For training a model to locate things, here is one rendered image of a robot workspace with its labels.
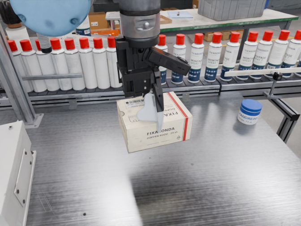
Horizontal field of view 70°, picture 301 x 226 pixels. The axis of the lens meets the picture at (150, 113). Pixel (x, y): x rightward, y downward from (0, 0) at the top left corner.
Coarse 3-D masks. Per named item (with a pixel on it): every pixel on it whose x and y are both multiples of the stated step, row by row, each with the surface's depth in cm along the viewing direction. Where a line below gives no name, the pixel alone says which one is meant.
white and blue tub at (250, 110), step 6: (246, 102) 79; (252, 102) 79; (258, 102) 79; (240, 108) 80; (246, 108) 76; (252, 108) 76; (258, 108) 76; (240, 114) 80; (246, 114) 77; (252, 114) 76; (258, 114) 77; (240, 120) 80; (246, 120) 78; (252, 120) 78
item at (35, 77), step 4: (24, 76) 82; (28, 76) 82; (32, 76) 82; (36, 76) 82; (40, 76) 82; (44, 76) 82; (48, 76) 82; (52, 76) 83; (56, 76) 83; (60, 76) 83; (64, 76) 83; (68, 76) 83; (72, 76) 84; (76, 76) 84; (80, 76) 84; (24, 80) 82
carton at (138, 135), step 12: (168, 96) 58; (120, 108) 54; (132, 108) 54; (168, 108) 54; (180, 108) 54; (120, 120) 55; (132, 120) 50; (168, 120) 50; (180, 120) 51; (132, 132) 48; (144, 132) 49; (156, 132) 50; (168, 132) 52; (180, 132) 53; (132, 144) 50; (144, 144) 51; (156, 144) 53
